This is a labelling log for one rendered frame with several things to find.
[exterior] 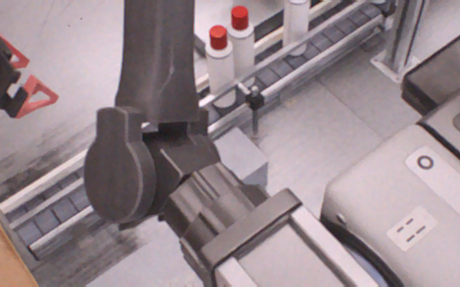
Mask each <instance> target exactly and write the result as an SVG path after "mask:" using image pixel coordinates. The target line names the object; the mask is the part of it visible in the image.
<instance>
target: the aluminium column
mask: <svg viewBox="0 0 460 287"><path fill-rule="evenodd" d="M429 3H430V0H398V1H397V5H396V11H395V17H394V21H393V23H392V26H391V33H390V36H389V40H388V43H387V47H386V49H385V58H384V63H385V64H386V65H388V66H390V67H391V68H392V69H393V70H395V72H396V73H397V74H398V73H399V72H401V71H402V69H404V68H405V67H407V66H409V65H410V64H411V61H412V59H413V56H414V53H415V46H416V43H417V41H418V38H419V35H420V30H421V27H422V25H423V22H424V20H425V13H426V10H427V7H428V6H429Z"/></svg>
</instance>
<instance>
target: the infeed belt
mask: <svg viewBox="0 0 460 287"><path fill-rule="evenodd" d="M357 1H358V0H344V1H343V2H341V3H339V4H337V5H335V6H334V7H333V8H331V9H330V10H327V11H325V13H323V14H322V15H319V16H318V17H316V18H315V19H313V20H312V21H310V22H309V25H308V33H309V32H310V31H311V30H313V29H314V28H316V27H317V26H318V25H321V24H322V23H324V22H325V21H326V20H328V19H329V18H332V17H334V15H337V14H338V13H340V12H341V11H343V10H345V9H346V8H347V7H349V6H350V5H351V4H354V3H356V2H357ZM385 4H386V1H385V2H384V3H383V4H381V5H372V4H370V3H369V4H367V5H365V6H363V7H362V8H360V9H359V10H358V11H356V12H353V13H352V14H351V15H349V16H348V17H347V18H346V19H343V20H342V21H340V22H339V23H337V24H336V25H335V26H332V27H330V28H328V29H327V30H326V31H325V32H323V33H322V34H320V35H318V36H317V37H315V38H314V39H312V40H311V41H310V42H309V43H306V51H305V52H304V53H303V54H302V55H301V56H298V57H292V56H289V55H287V56H286V57H284V58H283V59H281V60H279V61H278V62H276V63H275V64H273V65H272V66H270V67H269V68H266V69H265V70H264V71H263V72H262V73H260V74H258V75H256V76H255V83H254V85H253V86H252V87H254V86H256V87H257V88H258V91H259V92H260V93H262V92H263V91H264V90H265V89H266V88H268V87H271V86H272V85H274V84H275V83H277V82H278V81H280V80H281V79H283V78H285V77H286V76H288V75H289V74H291V73H292V72H293V71H294V70H295V69H298V68H300V67H301V66H302V65H303V64H305V63H307V62H308V61H310V60H312V59H313V58H315V57H316V56H318V55H319V54H321V53H322V52H324V51H326V50H327V49H328V48H329V47H331V46H332V45H334V44H336V43H338V42H339V41H341V40H342V39H344V38H345V37H346V36H349V35H350V34H351V33H353V32H354V31H355V30H356V29H359V28H360V27H362V26H363V25H365V24H367V22H370V21H372V20H373V19H375V17H377V16H378V15H381V14H382V9H383V8H385ZM282 49H283V40H281V41H278V42H276V43H275V44H273V45H272V46H270V47H269V48H267V49H266V50H264V51H263V52H261V53H260V54H258V55H257V56H255V66H256V65H258V64H260V63H261V62H263V61H264V60H265V59H267V58H269V57H270V56H272V55H274V54H275V53H276V52H278V51H279V50H282ZM252 87H250V88H248V90H249V91H250V92H251V91H252ZM200 93H201V94H200ZM200 93H199V92H198V96H199V102H200V101H202V100H203V99H205V98H206V97H207V96H209V95H210V87H209V85H208V86H207V87H206V88H204V89H202V90H201V91H200ZM244 104H245V94H244V93H243V92H242V91H241V90H238V89H235V104H234V105H233V106H230V107H228V108H225V109H222V108H217V107H215V106H214V105H213V104H211V105H210V106H207V107H206V109H208V110H209V126H212V125H213V124H215V123H216V122H217V121H219V120H220V119H222V118H223V117H225V116H227V115H228V114H230V113H232V112H233V111H234V110H235V109H236V108H238V107H239V106H242V105H244ZM156 129H157V124H151V123H149V124H148V125H147V126H144V127H142V132H143V131H155V130H156ZM75 173H76V174H75ZM75 173H74V172H72V173H70V174H68V175H67V176H66V177H64V178H63V179H62V180H61V181H59V182H58V183H59V184H60V185H59V184H58V183H55V184H53V185H52V186H50V187H49V188H47V189H46V190H45V191H42V192H41V194H42V195H43V196H41V194H38V195H37V196H35V197H34V198H33V199H30V200H28V201H27V202H26V203H24V205H25V207H24V206H23V205H21V206H19V207H17V208H16V209H14V210H13V211H12V212H10V213H9V214H7V215H6V217H7V218H8V220H9V221H10V223H13V222H14V221H16V220H17V219H19V218H20V217H21V216H22V215H25V214H27V213H28V212H30V211H31V210H33V209H34V208H36V207H37V206H39V205H40V204H41V203H43V202H44V201H46V200H48V199H50V198H51V197H53V196H54V195H55V194H56V193H59V192H62V191H63V190H64V188H66V187H68V186H69V185H70V184H71V183H75V182H76V181H78V180H79V179H80V178H82V177H83V165H82V166H81V167H79V168H78V169H77V170H76V171H75ZM88 206H90V203H89V202H88V201H87V196H86V193H85V188H82V189H81V190H79V191H78V192H77V193H73V194H72V195H71V196H70V197H68V198H67V199H65V200H64V201H62V202H60V203H59V204H57V205H56V206H55V207H54V208H52V209H49V210H48V211H47V212H45V213H43V214H42V215H41V216H38V217H37V218H35V219H34V220H33V221H32V222H30V223H29V224H27V225H25V226H24V227H22V228H21V229H20V230H19V231H17V233H18V235H19V236H20V238H21V239H22V241H23V243H24V244H25V247H26V248H27V247H28V246H29V247H30V245H31V244H33V243H34V242H37V241H38V240H40V239H41V238H43V236H45V235H46V234H49V233H50V232H51V231H53V230H54V229H55V228H57V226H60V225H62V224H63V223H65V222H66V221H68V220H69V219H72V218H73V217H74V216H76V215H77V214H79V213H80V212H81V211H83V210H85V209H86V208H87V207H88Z"/></svg>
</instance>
